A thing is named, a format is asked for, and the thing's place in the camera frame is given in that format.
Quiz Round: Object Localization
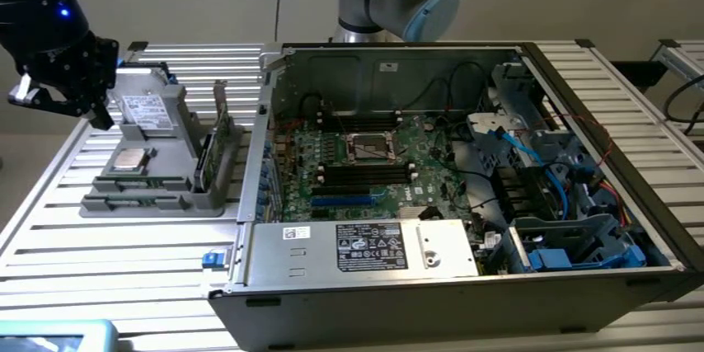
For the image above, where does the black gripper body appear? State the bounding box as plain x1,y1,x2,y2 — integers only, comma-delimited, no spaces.
0,0,123,117

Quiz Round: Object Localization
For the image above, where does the green RAM stick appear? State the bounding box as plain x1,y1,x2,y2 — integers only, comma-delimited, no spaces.
105,196,179,209
111,176,184,189

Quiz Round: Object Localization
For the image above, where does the black RAM slot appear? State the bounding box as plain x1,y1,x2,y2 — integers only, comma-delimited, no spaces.
317,167,415,175
317,172,415,181
321,127,399,134
317,162,415,170
321,116,399,124
321,122,399,129
317,177,415,185
321,111,399,119

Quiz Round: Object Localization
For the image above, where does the silver hard disk with label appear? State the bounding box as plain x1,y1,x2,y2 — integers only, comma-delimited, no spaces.
111,63,173,131

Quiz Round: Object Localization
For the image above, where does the silver CPU chip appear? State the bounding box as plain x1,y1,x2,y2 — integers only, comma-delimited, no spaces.
111,147,151,172

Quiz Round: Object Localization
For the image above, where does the grey plastic parts rack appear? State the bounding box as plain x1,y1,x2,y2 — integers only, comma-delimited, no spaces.
79,61,244,219

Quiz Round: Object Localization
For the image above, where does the blue case latch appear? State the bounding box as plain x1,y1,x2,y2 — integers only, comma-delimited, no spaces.
200,246,229,272

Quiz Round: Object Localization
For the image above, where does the black expansion slot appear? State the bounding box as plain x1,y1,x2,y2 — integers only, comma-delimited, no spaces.
311,185,372,198

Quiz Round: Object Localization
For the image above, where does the blue expansion slot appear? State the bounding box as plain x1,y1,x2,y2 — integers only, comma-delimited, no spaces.
309,196,376,209

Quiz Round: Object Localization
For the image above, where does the teal device with screen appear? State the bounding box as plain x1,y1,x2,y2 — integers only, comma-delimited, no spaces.
0,318,120,352

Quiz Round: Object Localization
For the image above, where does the silver power supply unit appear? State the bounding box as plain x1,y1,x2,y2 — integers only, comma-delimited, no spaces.
240,218,481,288

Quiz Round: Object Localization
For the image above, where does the green motherboard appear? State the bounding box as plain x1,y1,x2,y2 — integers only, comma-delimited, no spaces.
268,114,475,223

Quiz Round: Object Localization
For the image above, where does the silver chipset heatsink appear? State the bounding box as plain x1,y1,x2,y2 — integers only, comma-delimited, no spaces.
399,206,437,222

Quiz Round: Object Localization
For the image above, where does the silver metal disk bay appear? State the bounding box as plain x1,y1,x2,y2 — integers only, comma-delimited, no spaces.
465,61,555,166

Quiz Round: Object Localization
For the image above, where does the open black PC case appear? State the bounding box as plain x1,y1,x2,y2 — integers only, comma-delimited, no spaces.
205,40,704,352

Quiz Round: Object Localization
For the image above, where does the black fan shroud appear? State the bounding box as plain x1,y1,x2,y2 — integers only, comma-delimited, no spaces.
487,165,552,226

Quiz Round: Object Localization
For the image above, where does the blue plastic disk caddy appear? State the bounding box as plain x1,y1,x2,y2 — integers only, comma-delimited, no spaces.
520,239,645,275

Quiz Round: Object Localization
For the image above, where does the neighbouring metal slat table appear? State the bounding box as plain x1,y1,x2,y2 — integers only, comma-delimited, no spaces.
651,38,704,96

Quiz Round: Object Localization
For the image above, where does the graphics card with metal bracket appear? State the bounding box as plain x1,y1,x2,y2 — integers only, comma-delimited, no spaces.
193,78,236,193

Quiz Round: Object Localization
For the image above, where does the CPU socket with metal frame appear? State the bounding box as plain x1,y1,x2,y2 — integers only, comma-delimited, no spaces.
339,131,401,164

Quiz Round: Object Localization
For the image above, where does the black looped cable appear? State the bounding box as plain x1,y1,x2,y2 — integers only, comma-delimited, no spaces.
411,60,492,115

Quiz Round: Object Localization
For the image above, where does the short blue wire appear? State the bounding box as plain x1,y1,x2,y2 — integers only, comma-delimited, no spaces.
496,128,539,168

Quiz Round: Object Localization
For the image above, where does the long blue wire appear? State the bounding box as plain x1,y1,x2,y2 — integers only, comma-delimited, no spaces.
540,161,585,222

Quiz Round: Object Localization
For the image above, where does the thin red wire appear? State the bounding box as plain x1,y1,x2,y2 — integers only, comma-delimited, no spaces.
540,111,619,172

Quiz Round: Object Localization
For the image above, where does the coloured power wire bundle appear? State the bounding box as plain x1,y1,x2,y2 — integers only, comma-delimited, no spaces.
597,180,635,234

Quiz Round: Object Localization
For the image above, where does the thick black cable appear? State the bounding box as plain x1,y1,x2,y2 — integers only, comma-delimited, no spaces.
663,77,704,135

